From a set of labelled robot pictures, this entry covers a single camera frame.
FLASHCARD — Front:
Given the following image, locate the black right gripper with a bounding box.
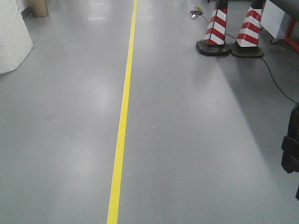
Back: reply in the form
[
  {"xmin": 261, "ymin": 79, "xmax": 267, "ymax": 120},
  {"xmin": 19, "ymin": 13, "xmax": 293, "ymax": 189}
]
[{"xmin": 279, "ymin": 102, "xmax": 299, "ymax": 201}]

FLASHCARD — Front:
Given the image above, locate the right red white traffic cone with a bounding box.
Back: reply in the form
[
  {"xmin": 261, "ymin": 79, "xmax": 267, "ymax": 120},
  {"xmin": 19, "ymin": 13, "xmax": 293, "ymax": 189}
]
[{"xmin": 229, "ymin": 0, "xmax": 264, "ymax": 58}]

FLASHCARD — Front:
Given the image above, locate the red white traffic cone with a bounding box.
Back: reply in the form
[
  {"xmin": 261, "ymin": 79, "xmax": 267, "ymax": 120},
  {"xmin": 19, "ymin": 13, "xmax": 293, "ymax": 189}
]
[
  {"xmin": 229, "ymin": 0, "xmax": 264, "ymax": 58},
  {"xmin": 196, "ymin": 0, "xmax": 230, "ymax": 56}
]

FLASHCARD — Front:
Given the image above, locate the left red white traffic cone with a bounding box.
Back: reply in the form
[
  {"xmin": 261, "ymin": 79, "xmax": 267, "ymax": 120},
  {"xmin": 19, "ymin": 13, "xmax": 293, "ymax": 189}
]
[{"xmin": 196, "ymin": 0, "xmax": 230, "ymax": 56}]

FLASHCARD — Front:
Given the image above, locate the cardboard cylinder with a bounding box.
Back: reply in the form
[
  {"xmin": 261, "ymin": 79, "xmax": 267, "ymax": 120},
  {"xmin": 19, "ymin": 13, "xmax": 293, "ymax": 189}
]
[{"xmin": 27, "ymin": 0, "xmax": 49, "ymax": 18}]

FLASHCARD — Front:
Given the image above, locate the white padded block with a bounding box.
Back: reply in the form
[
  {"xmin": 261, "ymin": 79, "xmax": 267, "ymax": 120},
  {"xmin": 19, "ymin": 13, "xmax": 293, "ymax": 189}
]
[{"xmin": 0, "ymin": 0, "xmax": 33, "ymax": 74}]

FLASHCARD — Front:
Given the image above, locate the red conveyor frame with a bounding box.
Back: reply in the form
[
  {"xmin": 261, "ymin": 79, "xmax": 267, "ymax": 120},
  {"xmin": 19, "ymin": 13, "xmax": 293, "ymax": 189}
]
[{"xmin": 282, "ymin": 18, "xmax": 299, "ymax": 53}]

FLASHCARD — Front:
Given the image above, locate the black floor cable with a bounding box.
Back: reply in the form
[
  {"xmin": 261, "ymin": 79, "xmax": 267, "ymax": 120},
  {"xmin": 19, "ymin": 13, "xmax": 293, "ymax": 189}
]
[{"xmin": 189, "ymin": 10, "xmax": 299, "ymax": 105}]

